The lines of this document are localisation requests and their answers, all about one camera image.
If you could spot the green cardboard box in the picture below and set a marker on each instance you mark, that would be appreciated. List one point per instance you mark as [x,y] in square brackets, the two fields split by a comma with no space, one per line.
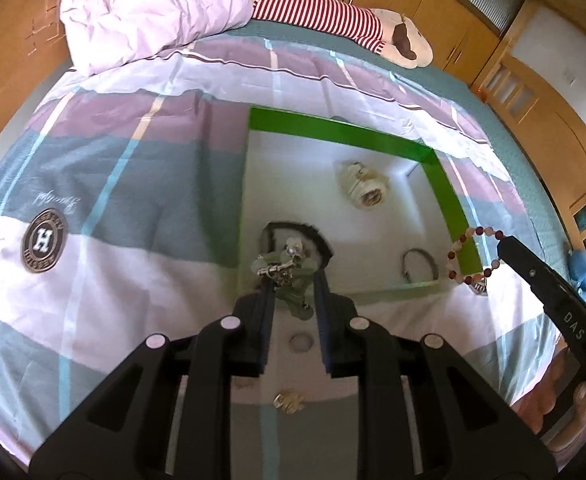
[353,130]

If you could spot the dark metal bangle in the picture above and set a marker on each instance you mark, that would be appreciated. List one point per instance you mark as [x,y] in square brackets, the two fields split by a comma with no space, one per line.
[405,265]

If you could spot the blue plush toy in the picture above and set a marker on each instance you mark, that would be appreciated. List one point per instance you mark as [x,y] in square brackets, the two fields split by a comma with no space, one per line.
[580,267]

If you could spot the person's right hand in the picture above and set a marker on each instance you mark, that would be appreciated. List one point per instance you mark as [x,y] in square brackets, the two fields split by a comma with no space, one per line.
[538,402]

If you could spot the silver charm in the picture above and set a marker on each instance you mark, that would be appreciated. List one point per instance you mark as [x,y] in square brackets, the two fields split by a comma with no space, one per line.
[478,288]

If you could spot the printed plaid duvet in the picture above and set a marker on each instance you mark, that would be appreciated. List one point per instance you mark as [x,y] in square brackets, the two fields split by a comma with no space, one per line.
[123,185]

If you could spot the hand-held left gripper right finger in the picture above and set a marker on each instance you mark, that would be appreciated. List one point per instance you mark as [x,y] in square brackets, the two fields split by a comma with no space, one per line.
[324,330]

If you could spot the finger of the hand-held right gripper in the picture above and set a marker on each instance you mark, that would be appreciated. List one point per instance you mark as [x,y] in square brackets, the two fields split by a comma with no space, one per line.
[523,262]

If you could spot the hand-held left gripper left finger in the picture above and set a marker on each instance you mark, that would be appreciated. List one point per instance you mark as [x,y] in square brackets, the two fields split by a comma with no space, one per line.
[268,330]

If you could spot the wooden footboard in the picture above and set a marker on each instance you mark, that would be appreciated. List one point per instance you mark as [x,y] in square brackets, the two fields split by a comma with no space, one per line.
[548,125]

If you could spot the striped plush toy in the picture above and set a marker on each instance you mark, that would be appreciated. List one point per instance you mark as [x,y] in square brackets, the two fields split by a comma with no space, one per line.
[323,10]

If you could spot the pink pillow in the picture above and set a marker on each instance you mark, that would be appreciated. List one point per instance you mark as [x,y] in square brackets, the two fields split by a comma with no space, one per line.
[163,5]

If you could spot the green bed mat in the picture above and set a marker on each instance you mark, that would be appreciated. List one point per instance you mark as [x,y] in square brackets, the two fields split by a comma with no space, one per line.
[448,90]

